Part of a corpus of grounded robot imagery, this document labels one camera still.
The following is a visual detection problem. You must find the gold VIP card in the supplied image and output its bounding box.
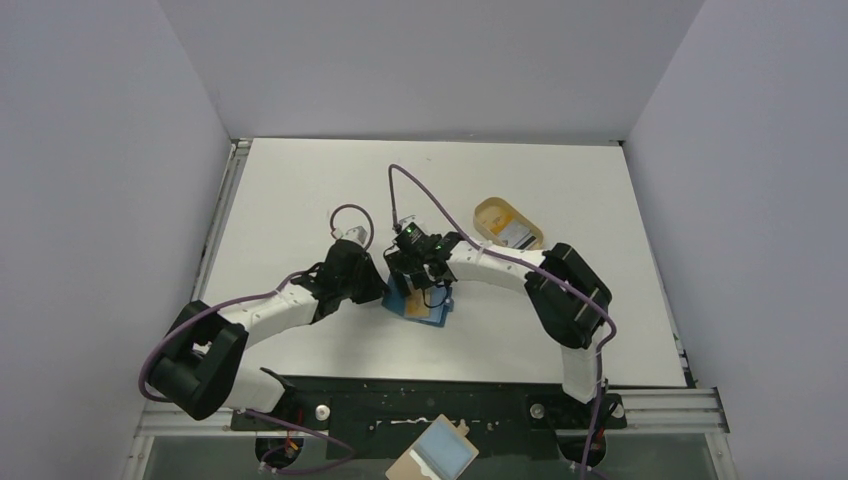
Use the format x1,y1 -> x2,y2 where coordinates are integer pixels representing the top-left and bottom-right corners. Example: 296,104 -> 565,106
404,289 -> 432,320
479,204 -> 513,234

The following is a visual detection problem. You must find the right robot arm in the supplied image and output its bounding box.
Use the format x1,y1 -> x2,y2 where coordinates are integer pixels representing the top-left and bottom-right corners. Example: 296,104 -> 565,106
384,223 -> 615,404

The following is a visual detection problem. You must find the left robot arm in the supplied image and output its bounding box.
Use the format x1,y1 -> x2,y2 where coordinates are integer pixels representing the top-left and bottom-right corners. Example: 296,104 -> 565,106
138,240 -> 389,420

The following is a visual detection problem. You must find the white VIP card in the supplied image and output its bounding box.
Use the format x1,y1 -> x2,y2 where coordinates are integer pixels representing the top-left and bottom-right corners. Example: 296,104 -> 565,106
497,222 -> 537,249

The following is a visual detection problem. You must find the blue card on cardboard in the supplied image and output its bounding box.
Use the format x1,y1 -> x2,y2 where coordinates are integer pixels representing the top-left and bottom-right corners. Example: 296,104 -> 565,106
385,414 -> 479,480

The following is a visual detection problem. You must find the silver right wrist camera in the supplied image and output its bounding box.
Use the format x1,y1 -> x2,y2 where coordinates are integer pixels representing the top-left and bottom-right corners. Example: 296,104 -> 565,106
397,215 -> 417,230

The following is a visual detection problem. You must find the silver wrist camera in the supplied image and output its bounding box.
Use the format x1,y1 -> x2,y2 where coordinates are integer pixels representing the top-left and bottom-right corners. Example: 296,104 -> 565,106
331,226 -> 369,247
397,215 -> 417,230

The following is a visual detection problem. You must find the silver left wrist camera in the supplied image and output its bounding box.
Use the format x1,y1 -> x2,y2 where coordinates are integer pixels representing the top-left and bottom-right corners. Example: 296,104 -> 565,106
331,226 -> 369,247

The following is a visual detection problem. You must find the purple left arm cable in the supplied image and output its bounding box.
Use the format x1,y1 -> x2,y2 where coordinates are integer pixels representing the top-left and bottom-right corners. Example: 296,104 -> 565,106
137,203 -> 376,477

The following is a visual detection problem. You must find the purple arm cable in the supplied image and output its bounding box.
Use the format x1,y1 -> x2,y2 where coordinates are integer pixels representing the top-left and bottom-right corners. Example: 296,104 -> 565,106
137,203 -> 376,477
388,164 -> 619,480

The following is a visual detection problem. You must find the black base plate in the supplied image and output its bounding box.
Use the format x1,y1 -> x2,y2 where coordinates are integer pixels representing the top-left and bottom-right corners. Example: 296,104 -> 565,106
271,376 -> 627,460

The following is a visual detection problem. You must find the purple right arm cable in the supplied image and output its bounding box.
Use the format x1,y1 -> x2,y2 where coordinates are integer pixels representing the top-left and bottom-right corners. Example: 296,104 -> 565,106
388,164 -> 619,480

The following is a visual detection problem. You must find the aluminium right side rail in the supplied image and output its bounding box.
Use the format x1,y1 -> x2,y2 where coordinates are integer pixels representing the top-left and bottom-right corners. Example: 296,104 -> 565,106
668,312 -> 698,389

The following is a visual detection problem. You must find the aluminium front rail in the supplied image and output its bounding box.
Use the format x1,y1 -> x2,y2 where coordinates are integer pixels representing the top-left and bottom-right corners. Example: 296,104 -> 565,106
122,387 -> 740,480

